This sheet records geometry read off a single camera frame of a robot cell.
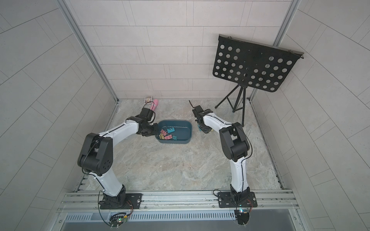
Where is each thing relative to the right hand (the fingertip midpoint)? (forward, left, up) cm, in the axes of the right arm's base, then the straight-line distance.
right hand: (212, 125), depth 99 cm
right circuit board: (-52, -8, -5) cm, 53 cm away
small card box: (+28, +48, +3) cm, 56 cm away
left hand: (-3, +35, +3) cm, 36 cm away
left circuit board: (-49, +52, -2) cm, 72 cm away
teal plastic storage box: (-4, +20, 0) cm, 20 cm away
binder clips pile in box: (-6, +32, +1) cm, 32 cm away
